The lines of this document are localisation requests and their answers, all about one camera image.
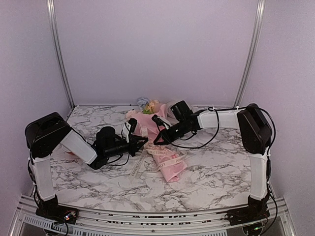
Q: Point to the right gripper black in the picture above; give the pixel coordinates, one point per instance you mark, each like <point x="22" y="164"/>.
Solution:
<point x="167" y="137"/>

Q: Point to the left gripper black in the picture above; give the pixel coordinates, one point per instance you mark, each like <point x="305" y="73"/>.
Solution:
<point x="135" y="146"/>

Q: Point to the pink rose fake flower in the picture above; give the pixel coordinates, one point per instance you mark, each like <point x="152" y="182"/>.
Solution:
<point x="151" y="108"/>

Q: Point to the blue white fake flower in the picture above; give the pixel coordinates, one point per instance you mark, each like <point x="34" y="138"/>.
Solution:
<point x="142" y="101"/>

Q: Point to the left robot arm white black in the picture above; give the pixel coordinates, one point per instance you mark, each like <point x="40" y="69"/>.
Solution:
<point x="50" y="131"/>

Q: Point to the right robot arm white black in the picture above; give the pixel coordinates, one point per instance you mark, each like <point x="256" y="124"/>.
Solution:
<point x="256" y="133"/>

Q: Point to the orange white bowl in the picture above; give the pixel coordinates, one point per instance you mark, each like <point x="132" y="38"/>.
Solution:
<point x="67" y="150"/>

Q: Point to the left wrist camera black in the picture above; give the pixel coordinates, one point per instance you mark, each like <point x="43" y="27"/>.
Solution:
<point x="128" y="129"/>

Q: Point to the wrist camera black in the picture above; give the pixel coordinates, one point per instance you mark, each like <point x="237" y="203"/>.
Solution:
<point x="160" y="121"/>
<point x="128" y="129"/>

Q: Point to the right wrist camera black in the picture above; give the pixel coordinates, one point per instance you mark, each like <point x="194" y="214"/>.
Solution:
<point x="160" y="121"/>

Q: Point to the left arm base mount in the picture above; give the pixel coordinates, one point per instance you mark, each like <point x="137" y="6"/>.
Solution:
<point x="57" y="214"/>

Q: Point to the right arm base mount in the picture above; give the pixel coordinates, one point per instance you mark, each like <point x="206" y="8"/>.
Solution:
<point x="245" y="215"/>

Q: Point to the left aluminium frame post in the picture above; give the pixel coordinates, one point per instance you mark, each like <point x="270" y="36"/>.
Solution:
<point x="58" y="51"/>

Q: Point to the aluminium frame post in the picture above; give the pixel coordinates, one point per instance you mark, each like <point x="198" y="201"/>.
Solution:
<point x="58" y="51"/>
<point x="252" y="50"/>

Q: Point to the aluminium front rail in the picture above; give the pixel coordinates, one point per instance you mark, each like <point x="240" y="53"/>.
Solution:
<point x="93" y="222"/>

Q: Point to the right aluminium frame post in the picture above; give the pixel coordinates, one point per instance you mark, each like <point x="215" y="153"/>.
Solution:
<point x="252" y="50"/>

